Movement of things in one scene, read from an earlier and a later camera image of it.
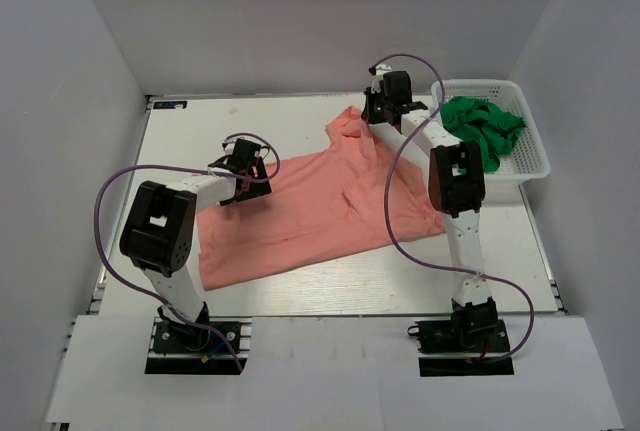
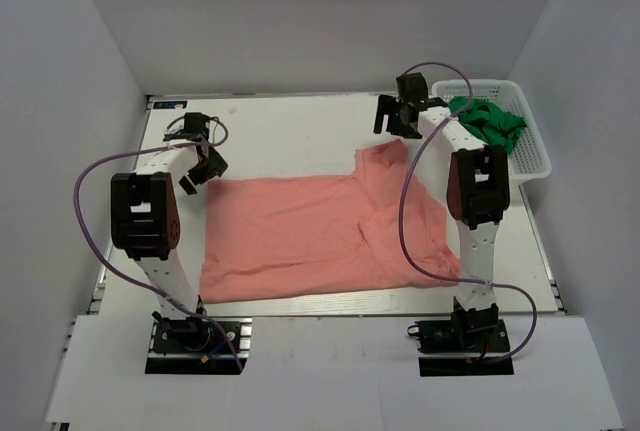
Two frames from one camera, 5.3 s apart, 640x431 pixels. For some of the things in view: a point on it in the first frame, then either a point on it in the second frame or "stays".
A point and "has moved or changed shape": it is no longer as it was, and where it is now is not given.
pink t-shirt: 351,196 has moved or changed shape
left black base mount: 199,345 stays
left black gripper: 255,186 -> 204,169
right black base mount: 470,347 stays
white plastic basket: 528,159 stays
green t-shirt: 496,130 stays
